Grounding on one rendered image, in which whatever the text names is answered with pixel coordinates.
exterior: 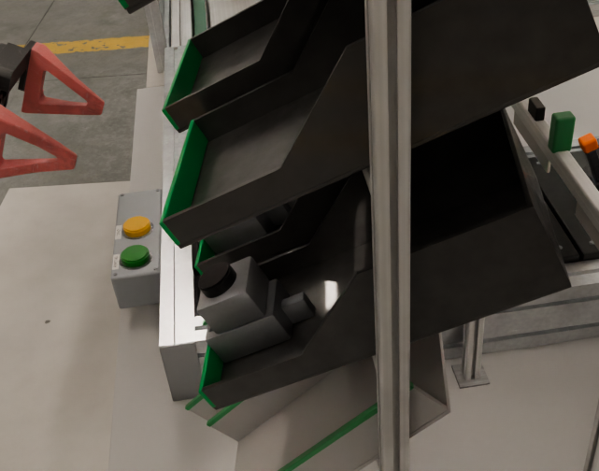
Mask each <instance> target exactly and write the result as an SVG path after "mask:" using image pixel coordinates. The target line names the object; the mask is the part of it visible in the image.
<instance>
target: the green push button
mask: <svg viewBox="0 0 599 471"><path fill-rule="evenodd" d="M149 258H150V253H149V250H148V248H147V247H145V246H142V245H133V246H130V247H128V248H126V249H125V250H124V251H123V252H122V253H121V262H122V263H123V264H124V265H125V266H128V267H138V266H141V265H142V264H145V263H146V262H147V261H148V260H149Z"/></svg>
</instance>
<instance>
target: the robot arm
mask: <svg viewBox="0 0 599 471"><path fill-rule="evenodd" d="M46 71H49V72H50V73H51V74H52V75H53V76H54V77H56V78H57V79H58V80H60V81H61V82H62V83H64V84H65V85H66V86H67V87H69V88H70V89H71V90H73V91H74V92H75V93H77V94H78V95H80V96H81V97H82V98H83V99H85V100H86V101H87V103H81V102H71V101H65V100H61V99H56V98H50V97H47V96H45V95H44V93H43V92H44V90H43V84H44V79H45V75H46ZM19 79H20V81H19V87H18V90H21V91H24V97H23V102H22V108H21V112H24V113H38V114H67V115H101V114H102V111H103V107H104V103H105V102H104V100H102V99H101V98H100V97H99V96H98V95H97V94H95V93H94V92H93V91H92V90H91V89H90V88H88V87H87V86H86V85H85V84H84V83H83V82H81V81H80V80H79V79H78V78H77V77H76V76H75V75H74V74H73V73H72V72H71V71H70V70H69V69H68V68H67V67H66V66H65V65H64V64H63V63H62V62H61V61H60V60H59V59H58V58H57V57H56V56H55V55H54V54H53V53H52V52H51V51H50V49H49V48H48V47H47V46H46V45H44V44H41V43H38V42H35V41H33V40H30V41H29V42H28V44H27V45H26V46H25V48H23V47H20V46H17V45H14V44H12V43H9V42H8V43H7V44H5V43H2V42H1V43H0V178H7V177H13V176H18V175H24V174H30V173H36V172H48V171H60V170H72V169H74V168H75V165H76V161H77V158H78V156H77V154H76V153H75V152H73V151H72V150H70V149H68V148H67V147H65V146H64V145H63V144H61V143H60V142H58V141H57V140H55V139H53V138H52V137H50V136H48V135H47V134H45V133H44V132H42V131H40V130H39V129H37V128H36V127H34V126H33V125H32V124H31V123H29V122H28V121H25V120H24V119H22V118H21V117H19V116H18V115H16V114H15V113H13V112H11V111H10V110H8V109H7V108H6V106H7V100H8V95H9V92H10V91H11V89H12V88H13V86H14V85H15V84H16V82H17V81H18V80H19ZM6 134H8V135H11V136H15V137H17V138H18V139H21V140H23V141H26V142H28V143H30V144H33V145H35V146H37V147H39V148H41V149H43V150H45V151H47V152H49V153H50V154H52V155H54V156H56V157H57V158H48V159H4V158H3V156H2V154H3V148H4V143H5V138H6Z"/></svg>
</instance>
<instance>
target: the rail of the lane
mask: <svg viewBox="0 0 599 471"><path fill-rule="evenodd" d="M185 47H186V45H184V46H178V49H177V50H174V47H170V48H164V102H165V99H166V97H167V95H168V92H169V90H170V87H171V84H172V82H173V79H174V76H175V74H176V72H177V69H178V65H179V62H180V59H181V57H182V54H183V51H184V50H185ZM187 132H188V130H186V131H184V132H181V133H179V132H178V131H177V130H176V129H175V128H174V126H173V125H172V124H171V122H170V121H169V120H168V118H167V117H166V116H165V115H164V138H163V185H162V214H163V210H164V205H165V202H166V198H167V196H168V193H169V190H170V186H171V183H172V180H173V177H174V175H175V171H176V168H177V165H178V159H179V156H180V154H181V151H182V147H183V144H184V141H185V138H186V135H187ZM199 245H200V241H198V242H196V243H193V244H191V245H190V246H187V247H185V248H183V249H180V248H179V246H177V245H176V244H175V243H174V241H173V240H172V239H171V238H170V237H169V235H168V234H167V233H166V232H165V231H164V229H163V228H162V232H161V280H160V328H159V350H160V353H161V356H162V360H163V364H164V370H165V373H166V377H167V381H168V385H169V388H170V392H171V395H172V399H173V401H180V400H186V399H193V398H194V397H196V396H197V395H198V394H199V392H198V391H199V386H200V381H201V377H202V370H201V365H200V362H199V354H198V353H197V348H196V345H195V334H194V331H195V328H194V317H197V316H200V315H199V313H198V312H197V306H198V302H199V297H200V292H201V290H200V289H199V288H198V282H199V278H200V277H201V275H200V274H199V272H198V271H197V270H196V269H195V268H194V265H195V261H196V256H197V252H198V249H199Z"/></svg>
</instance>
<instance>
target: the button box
mask: <svg viewBox="0 0 599 471"><path fill-rule="evenodd" d="M136 216H142V217H146V218H148V219H149V220H150V226H151V227H150V230H149V231H148V232H147V233H146V234H145V235H142V236H138V237H130V236H128V235H126V234H125V233H124V231H123V224H124V223H125V222H126V221H127V220H129V219H130V218H133V217H136ZM161 217H162V189H156V190H149V191H142V192H135V193H122V194H119V199H118V208H117V219H116V228H115V238H114V249H113V258H112V268H111V278H110V279H111V282H112V286H113V289H114V292H115V295H116V298H117V302H118V305H119V308H128V307H141V306H147V305H154V304H160V280H161V232H162V227H161V225H160V224H159V222H160V219H161ZM133 245H142V246H145V247H147V248H148V250H149V253H150V258H149V260H148V261H147V262H146V263H145V264H142V265H141V266H138V267H128V266H125V265H124V264H123V263H122V262H121V253H122V252H123V251H124V250H125V249H126V248H128V247H130V246H133Z"/></svg>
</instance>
